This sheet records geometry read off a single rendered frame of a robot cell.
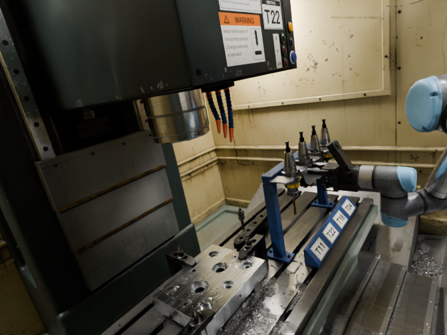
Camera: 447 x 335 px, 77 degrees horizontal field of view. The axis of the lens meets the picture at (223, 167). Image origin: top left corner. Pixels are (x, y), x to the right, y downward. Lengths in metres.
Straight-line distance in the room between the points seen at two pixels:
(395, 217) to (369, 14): 0.92
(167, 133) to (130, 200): 0.56
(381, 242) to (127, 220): 1.13
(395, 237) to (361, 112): 0.61
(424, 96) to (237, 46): 0.41
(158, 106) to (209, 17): 0.23
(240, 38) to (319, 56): 0.97
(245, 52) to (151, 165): 0.72
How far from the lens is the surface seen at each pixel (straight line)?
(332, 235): 1.17
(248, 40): 0.71
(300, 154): 1.06
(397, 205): 1.01
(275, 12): 0.85
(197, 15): 0.60
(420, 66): 1.53
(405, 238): 1.53
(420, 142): 1.59
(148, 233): 1.31
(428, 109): 0.73
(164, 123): 0.72
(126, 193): 1.21
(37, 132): 1.07
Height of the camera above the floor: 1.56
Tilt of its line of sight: 17 degrees down
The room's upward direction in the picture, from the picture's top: 11 degrees counter-clockwise
